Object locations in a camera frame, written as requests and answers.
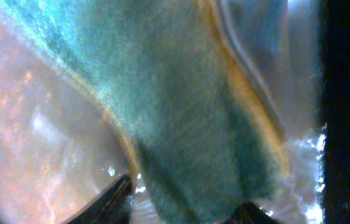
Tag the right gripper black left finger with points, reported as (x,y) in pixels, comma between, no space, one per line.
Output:
(111,206)

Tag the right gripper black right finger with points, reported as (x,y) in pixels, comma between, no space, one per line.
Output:
(250,213)

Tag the green yellow sponge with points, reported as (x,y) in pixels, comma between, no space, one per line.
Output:
(200,136)

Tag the black water tray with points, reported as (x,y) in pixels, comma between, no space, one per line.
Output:
(60,148)

